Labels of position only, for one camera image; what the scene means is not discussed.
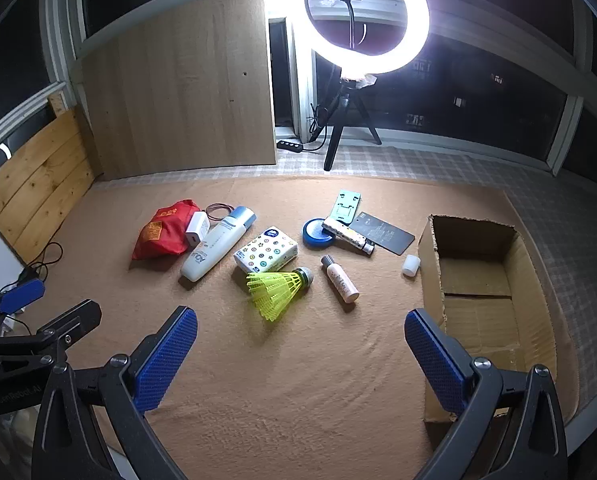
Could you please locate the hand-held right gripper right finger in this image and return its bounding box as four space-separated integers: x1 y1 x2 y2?
403 308 572 480

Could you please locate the white bottle with blue cap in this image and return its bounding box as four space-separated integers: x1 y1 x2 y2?
180 206 257 282

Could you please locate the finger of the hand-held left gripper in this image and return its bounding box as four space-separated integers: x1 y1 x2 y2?
28 300 102 357
0 279 46 333

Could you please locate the black cable bundle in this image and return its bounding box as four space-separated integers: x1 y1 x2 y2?
306 102 339 153

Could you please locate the light blue phone stand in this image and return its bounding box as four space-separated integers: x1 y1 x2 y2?
327 191 360 228

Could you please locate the small pink bottle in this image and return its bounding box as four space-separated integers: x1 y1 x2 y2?
321 255 360 304

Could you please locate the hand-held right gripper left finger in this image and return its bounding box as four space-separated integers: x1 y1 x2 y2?
31 306 199 480

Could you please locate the white charger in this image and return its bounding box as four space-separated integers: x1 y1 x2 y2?
185 211 210 249

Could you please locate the cardboard box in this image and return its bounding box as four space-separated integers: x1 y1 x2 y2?
417 214 559 423

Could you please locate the yellow shuttlecock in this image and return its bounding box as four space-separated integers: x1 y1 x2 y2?
246 267 315 322

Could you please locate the black card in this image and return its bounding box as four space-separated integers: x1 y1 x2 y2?
351 211 416 255

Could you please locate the blue round lid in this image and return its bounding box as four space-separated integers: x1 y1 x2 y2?
302 217 337 250

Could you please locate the red fabric bag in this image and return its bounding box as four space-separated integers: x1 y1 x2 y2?
131 199 202 261

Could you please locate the pine plank board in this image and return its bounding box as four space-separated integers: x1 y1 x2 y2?
0 92 96 266

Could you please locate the white ring light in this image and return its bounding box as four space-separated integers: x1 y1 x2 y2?
288 0 431 80

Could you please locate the black plug with cable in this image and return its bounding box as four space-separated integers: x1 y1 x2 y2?
17 241 64 283

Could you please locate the patterned lighter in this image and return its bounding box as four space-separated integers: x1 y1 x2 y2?
323 218 377 256

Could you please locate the patterned tissue pack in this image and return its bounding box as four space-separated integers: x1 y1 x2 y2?
233 226 299 274

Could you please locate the white window frame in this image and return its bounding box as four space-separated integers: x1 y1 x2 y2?
0 0 597 181

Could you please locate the large light wooden board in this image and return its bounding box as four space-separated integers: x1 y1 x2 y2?
81 0 278 181

